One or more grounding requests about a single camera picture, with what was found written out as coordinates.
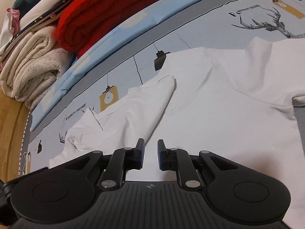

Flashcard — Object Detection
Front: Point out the printed grey bed sheet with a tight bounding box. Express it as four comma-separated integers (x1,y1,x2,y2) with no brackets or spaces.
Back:
19,0,304,176

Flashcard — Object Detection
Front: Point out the red knitted blanket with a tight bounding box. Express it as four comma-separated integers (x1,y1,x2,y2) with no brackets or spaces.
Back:
56,0,159,57

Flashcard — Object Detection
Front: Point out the cream fleece blanket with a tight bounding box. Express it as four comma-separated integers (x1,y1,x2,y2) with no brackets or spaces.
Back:
1,24,74,110

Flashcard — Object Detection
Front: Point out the white t-shirt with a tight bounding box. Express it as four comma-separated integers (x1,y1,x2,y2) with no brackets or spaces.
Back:
50,38,304,213

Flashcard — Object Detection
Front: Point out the pink white garment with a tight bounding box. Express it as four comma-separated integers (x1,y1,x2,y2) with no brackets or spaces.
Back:
1,8,20,54

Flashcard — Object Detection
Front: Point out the light blue cloud quilt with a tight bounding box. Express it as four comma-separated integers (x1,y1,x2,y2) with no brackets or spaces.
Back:
30,0,201,131

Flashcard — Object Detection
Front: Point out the white pillow with dark trim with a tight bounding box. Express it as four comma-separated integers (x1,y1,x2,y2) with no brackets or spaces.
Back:
1,0,73,62

